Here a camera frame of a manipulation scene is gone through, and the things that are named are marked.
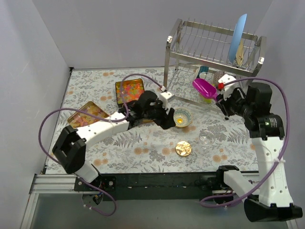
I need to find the magenta plastic scoop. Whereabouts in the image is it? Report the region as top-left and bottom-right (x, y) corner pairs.
(192, 78), (218, 102)

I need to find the clear glass jar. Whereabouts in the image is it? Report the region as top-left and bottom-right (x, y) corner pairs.
(199, 130), (215, 149)

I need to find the gold tin with lollipops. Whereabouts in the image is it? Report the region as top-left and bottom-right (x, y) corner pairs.
(134, 119), (153, 125)

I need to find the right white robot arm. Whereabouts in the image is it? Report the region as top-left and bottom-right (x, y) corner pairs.
(215, 83), (303, 222)

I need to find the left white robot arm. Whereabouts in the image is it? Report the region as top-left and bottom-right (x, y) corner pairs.
(52, 91), (175, 191)

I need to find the gold tin with jelly candies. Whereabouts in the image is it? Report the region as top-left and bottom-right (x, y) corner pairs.
(115, 79), (145, 106)

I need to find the gold tin with pale candies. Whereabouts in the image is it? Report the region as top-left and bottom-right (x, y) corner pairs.
(67, 101), (109, 128)

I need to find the patterned ceramic bowl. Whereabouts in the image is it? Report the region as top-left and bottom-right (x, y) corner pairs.
(173, 108), (192, 128)

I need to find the yellow-green plastic bowl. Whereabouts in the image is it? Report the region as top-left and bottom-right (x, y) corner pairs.
(202, 95), (213, 104)

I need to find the patterned mug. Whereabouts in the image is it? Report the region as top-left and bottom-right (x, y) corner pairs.
(213, 71), (225, 84)

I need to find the cream patterned plate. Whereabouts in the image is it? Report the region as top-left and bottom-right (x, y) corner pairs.
(234, 39), (244, 68)

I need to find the round gold lid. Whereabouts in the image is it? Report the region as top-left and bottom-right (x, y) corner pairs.
(175, 141), (192, 156)

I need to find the floral tablecloth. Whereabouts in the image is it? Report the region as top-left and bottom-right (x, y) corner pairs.
(53, 67), (258, 173)

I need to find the teal cup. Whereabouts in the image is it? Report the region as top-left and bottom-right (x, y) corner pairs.
(196, 66), (209, 79)

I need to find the steel dish rack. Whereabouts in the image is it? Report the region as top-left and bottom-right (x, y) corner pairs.
(163, 19), (267, 112)

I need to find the blue plate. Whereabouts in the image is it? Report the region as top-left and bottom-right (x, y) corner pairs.
(228, 14), (247, 63)

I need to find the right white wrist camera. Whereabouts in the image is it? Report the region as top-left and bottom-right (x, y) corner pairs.
(217, 74), (236, 92)

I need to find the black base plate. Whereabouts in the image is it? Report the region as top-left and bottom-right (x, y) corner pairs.
(73, 172), (236, 202)

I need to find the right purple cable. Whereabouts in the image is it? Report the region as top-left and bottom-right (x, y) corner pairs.
(199, 77), (290, 208)

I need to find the purple cable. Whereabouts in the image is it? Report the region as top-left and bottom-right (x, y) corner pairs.
(38, 74), (167, 217)
(199, 77), (290, 208)

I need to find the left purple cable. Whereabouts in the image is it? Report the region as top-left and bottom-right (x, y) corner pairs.
(38, 74), (167, 217)

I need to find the aluminium rail frame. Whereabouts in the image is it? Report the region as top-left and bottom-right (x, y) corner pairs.
(21, 175), (298, 229)

